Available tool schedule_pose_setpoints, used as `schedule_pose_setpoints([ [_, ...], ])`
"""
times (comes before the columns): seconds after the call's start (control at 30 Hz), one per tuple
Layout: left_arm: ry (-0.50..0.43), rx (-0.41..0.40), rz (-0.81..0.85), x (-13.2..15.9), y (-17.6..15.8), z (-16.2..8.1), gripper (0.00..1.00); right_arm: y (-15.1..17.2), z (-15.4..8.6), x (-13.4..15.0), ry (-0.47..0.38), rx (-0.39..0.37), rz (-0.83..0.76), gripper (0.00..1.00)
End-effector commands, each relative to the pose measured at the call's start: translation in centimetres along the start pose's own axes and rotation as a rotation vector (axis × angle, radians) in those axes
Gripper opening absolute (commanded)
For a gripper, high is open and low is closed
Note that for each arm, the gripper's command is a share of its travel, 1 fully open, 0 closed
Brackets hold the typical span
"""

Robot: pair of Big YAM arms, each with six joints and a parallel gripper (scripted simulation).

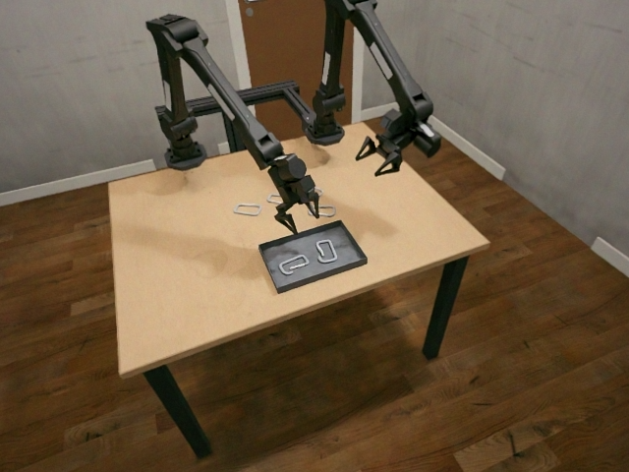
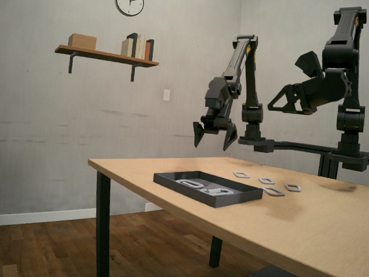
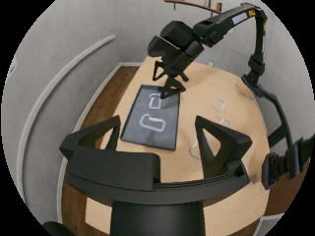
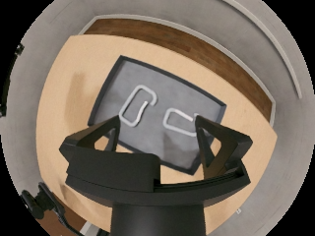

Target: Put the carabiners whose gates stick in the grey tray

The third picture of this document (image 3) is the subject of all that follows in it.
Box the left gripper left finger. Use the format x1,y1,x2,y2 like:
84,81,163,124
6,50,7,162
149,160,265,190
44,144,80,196
63,115,121,150

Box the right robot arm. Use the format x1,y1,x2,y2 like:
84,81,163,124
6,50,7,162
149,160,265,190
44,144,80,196
148,2,268,89

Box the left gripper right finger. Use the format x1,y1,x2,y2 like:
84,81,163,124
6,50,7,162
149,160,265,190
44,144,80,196
195,115,253,179

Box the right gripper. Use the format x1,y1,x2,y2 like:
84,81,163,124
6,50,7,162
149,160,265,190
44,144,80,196
153,56,194,99

